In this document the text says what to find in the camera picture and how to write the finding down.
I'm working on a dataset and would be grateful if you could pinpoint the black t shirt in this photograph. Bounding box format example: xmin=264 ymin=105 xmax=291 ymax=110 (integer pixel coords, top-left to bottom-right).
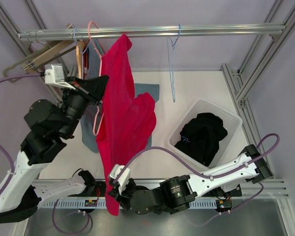
xmin=175 ymin=113 xmax=228 ymax=167

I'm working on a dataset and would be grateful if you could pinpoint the white slotted cable duct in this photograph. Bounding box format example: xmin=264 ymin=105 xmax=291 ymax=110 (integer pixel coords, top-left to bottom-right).
xmin=36 ymin=199 xmax=217 ymax=209

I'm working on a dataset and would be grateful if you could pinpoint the aluminium hanging rail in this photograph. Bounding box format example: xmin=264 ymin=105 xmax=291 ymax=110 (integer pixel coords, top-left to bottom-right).
xmin=17 ymin=23 xmax=286 ymax=42

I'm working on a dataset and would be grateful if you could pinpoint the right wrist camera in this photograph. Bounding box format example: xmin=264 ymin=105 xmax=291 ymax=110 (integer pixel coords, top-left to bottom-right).
xmin=109 ymin=164 xmax=130 ymax=193

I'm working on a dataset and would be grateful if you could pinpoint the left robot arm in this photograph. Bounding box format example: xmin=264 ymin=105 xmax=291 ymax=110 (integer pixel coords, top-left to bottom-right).
xmin=0 ymin=75 xmax=109 ymax=224

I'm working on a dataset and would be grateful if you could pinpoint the olive green hanger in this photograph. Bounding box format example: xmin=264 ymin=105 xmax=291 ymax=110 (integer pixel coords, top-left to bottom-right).
xmin=2 ymin=49 xmax=60 ymax=77

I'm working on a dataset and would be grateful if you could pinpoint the red t shirt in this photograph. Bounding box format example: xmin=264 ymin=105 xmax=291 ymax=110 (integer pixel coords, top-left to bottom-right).
xmin=95 ymin=33 xmax=157 ymax=216

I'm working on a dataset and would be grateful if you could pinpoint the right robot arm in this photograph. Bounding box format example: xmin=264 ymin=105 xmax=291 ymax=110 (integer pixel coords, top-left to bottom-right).
xmin=108 ymin=145 xmax=274 ymax=215

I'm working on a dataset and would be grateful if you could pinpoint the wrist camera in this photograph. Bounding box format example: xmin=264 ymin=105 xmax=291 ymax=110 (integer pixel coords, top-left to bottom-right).
xmin=109 ymin=164 xmax=130 ymax=193
xmin=44 ymin=64 xmax=74 ymax=89

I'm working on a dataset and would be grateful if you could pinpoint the tan wooden clip hanger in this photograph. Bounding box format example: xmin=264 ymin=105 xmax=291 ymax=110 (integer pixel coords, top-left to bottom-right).
xmin=22 ymin=40 xmax=76 ymax=73

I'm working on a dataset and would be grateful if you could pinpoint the light blue wire hanger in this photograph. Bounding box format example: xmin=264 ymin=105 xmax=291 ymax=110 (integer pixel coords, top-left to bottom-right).
xmin=167 ymin=24 xmax=181 ymax=103

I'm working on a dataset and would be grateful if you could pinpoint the pink hanger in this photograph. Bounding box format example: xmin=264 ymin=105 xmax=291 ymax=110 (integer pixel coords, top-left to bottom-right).
xmin=88 ymin=21 xmax=104 ymax=136

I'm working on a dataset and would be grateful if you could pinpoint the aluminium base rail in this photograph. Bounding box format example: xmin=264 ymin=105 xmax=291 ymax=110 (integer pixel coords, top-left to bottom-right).
xmin=31 ymin=178 xmax=290 ymax=199

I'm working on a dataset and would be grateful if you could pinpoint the grey t shirt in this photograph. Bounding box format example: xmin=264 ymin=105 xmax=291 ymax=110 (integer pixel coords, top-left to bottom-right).
xmin=80 ymin=42 xmax=160 ymax=153

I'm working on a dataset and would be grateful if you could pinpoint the white plastic basket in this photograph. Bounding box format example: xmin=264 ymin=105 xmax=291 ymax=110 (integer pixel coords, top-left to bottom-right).
xmin=168 ymin=99 xmax=246 ymax=171

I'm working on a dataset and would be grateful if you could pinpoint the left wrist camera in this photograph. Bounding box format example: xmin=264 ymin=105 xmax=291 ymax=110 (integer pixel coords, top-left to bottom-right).
xmin=44 ymin=64 xmax=74 ymax=89

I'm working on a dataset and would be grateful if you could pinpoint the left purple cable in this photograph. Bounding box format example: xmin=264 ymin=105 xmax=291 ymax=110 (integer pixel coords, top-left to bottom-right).
xmin=0 ymin=72 xmax=46 ymax=205

